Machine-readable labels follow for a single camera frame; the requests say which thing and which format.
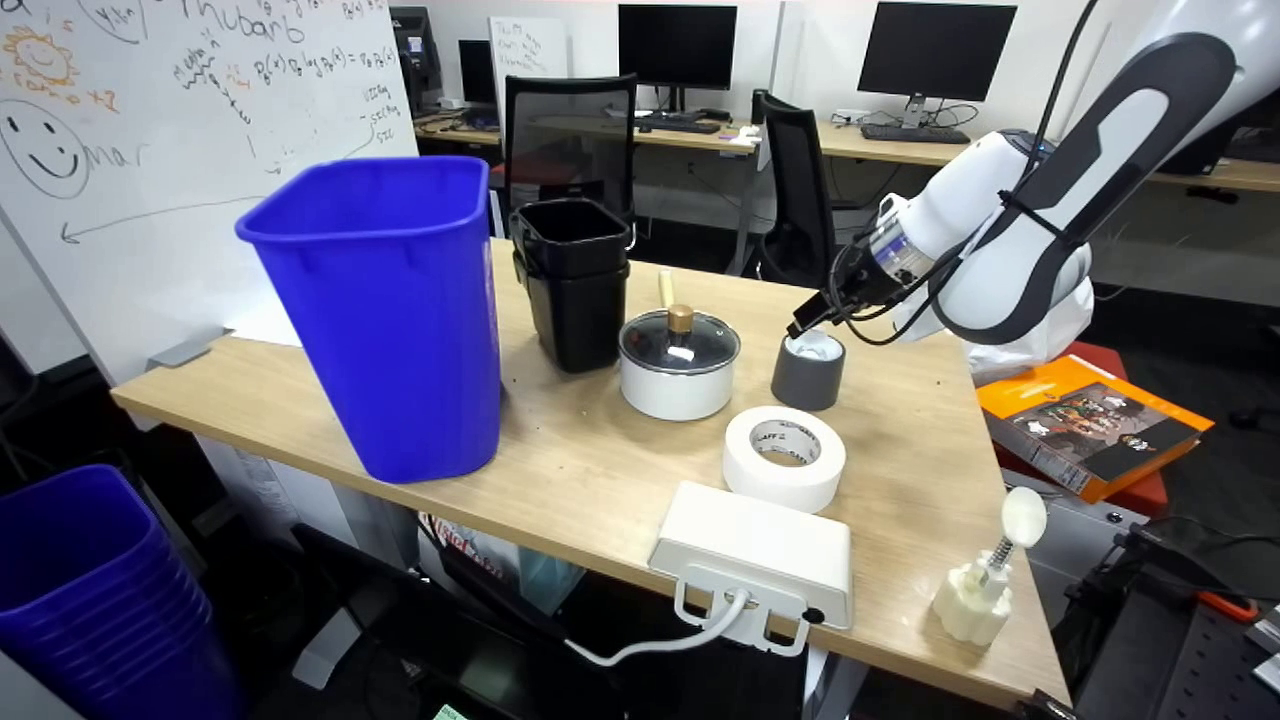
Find white cable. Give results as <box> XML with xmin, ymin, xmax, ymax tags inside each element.
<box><xmin>559</xmin><ymin>579</ymin><xmax>816</xmax><ymax>670</ymax></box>

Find stack of blue bins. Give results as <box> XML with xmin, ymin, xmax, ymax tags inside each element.
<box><xmin>0</xmin><ymin>464</ymin><xmax>245</xmax><ymax>720</ymax></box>

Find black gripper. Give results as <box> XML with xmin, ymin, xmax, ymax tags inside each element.
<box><xmin>787</xmin><ymin>242</ymin><xmax>897</xmax><ymax>341</ymax></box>

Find white plastic object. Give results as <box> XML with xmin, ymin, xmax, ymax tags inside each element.
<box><xmin>785</xmin><ymin>327</ymin><xmax>845</xmax><ymax>364</ymax></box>

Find whiteboard eraser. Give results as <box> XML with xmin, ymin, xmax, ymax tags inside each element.
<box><xmin>145</xmin><ymin>327</ymin><xmax>233</xmax><ymax>367</ymax></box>

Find black computer monitor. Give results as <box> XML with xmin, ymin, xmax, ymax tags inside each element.
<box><xmin>616</xmin><ymin>2</ymin><xmax>736</xmax><ymax>110</ymax></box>

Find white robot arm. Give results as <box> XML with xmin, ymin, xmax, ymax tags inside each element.
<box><xmin>787</xmin><ymin>0</ymin><xmax>1280</xmax><ymax>345</ymax></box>

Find orange book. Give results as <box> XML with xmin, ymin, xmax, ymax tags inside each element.
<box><xmin>981</xmin><ymin>357</ymin><xmax>1213</xmax><ymax>505</ymax></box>

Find black small trash bin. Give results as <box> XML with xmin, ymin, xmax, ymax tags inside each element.
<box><xmin>511</xmin><ymin>195</ymin><xmax>626</xmax><ymax>370</ymax></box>

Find white pot with glass lid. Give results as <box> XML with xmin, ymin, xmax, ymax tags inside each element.
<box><xmin>621</xmin><ymin>302</ymin><xmax>741</xmax><ymax>424</ymax></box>

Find whiteboard with drawings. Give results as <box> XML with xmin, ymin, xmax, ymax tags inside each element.
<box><xmin>0</xmin><ymin>0</ymin><xmax>417</xmax><ymax>382</ymax></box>

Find white power box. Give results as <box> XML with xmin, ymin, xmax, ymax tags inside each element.
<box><xmin>646</xmin><ymin>484</ymin><xmax>852</xmax><ymax>627</ymax></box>

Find white gaffer tape roll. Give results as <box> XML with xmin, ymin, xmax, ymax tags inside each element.
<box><xmin>720</xmin><ymin>402</ymin><xmax>848</xmax><ymax>511</ymax></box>

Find black mesh office chair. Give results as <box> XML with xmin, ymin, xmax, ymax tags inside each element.
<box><xmin>498</xmin><ymin>74</ymin><xmax>637</xmax><ymax>219</ymax></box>

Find large blue recycling bin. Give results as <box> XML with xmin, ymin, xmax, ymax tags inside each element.
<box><xmin>235</xmin><ymin>157</ymin><xmax>498</xmax><ymax>484</ymax></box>

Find wooden background desk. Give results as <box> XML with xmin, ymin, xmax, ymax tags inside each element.
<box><xmin>417</xmin><ymin>114</ymin><xmax>969</xmax><ymax>166</ymax></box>

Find small whiteboard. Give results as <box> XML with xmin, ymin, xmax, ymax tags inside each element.
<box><xmin>488</xmin><ymin>15</ymin><xmax>571</xmax><ymax>79</ymax></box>

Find grey masking tape roll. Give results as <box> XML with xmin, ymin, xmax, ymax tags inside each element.
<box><xmin>772</xmin><ymin>345</ymin><xmax>845</xmax><ymax>410</ymax></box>

